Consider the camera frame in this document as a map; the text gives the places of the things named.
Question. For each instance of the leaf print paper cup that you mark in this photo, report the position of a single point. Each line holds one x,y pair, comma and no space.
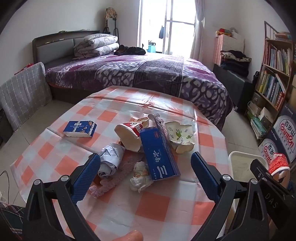
179,135

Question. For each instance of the purple patterned bedspread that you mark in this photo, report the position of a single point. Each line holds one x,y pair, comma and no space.
150,69

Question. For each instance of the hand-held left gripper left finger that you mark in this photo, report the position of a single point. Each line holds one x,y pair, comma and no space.
87,177

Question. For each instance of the blue toothpaste box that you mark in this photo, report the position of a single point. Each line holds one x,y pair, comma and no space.
159,160

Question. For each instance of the dark bed headboard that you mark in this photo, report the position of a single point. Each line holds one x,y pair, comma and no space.
53,49

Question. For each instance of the crumpled white grey paper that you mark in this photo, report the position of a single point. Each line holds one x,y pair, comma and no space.
111,160

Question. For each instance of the pink storage box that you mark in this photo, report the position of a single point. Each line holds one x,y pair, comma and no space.
231,42

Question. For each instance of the glass balcony door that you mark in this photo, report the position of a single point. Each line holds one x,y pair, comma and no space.
178,14

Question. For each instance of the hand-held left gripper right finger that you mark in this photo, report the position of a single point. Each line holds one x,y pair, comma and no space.
205,177

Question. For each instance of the pink knitted strip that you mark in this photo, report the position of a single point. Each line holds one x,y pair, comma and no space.
120,176

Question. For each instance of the grey storage box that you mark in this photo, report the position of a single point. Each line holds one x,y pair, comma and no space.
257,99

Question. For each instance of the row of colourful books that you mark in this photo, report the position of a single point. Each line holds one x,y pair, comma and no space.
277,58
269,87

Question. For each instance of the hanging dark garment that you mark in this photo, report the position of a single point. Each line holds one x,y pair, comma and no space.
162,32

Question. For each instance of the stack of folded clothes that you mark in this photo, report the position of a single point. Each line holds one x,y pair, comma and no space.
233,64

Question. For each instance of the person's plaid clothing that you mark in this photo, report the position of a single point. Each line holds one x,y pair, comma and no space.
9,215

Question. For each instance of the black bag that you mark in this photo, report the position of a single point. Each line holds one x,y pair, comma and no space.
255,77

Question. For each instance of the red white knitted item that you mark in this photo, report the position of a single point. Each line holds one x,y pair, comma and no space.
278,164

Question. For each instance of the dark clothes pile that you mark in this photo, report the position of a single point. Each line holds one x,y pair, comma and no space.
131,50

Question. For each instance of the white curtain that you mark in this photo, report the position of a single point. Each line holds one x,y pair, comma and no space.
197,34

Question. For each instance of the crumpled food wrapper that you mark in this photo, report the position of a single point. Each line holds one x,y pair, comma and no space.
140,178

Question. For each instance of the black coat rack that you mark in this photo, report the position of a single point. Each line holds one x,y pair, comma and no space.
106,29

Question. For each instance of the stack of teal booklets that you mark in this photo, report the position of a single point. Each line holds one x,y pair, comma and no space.
257,127

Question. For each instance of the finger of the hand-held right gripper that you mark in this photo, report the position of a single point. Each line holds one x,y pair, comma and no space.
261,169

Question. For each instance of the red yellow cloth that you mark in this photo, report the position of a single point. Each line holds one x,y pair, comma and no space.
223,31

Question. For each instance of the flat pile of books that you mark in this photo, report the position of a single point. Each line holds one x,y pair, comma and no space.
283,36

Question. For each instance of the folded white patterned quilt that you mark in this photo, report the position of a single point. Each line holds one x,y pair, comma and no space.
97,45

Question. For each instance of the blue plastic basket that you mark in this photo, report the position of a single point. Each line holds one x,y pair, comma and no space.
151,47

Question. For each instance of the plaid scarf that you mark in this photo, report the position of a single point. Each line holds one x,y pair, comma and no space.
111,14

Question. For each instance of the wooden bookshelf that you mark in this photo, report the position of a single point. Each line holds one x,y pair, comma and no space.
277,41

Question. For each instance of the white plastic bin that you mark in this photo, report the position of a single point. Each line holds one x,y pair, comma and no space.
240,166

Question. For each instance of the small blue snack box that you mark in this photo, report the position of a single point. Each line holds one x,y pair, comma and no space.
78,128

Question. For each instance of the grey checked cushion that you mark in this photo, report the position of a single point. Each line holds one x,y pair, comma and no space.
23,95

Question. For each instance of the orange white checked tablecloth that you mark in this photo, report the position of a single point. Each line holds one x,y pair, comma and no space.
150,208

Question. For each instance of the blue white water carton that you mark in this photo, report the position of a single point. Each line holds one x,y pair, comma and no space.
269,147
286,134

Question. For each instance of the red white noodle cup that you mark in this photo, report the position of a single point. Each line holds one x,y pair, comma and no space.
129,139

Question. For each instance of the white tissue box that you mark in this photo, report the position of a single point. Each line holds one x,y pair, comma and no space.
266,115

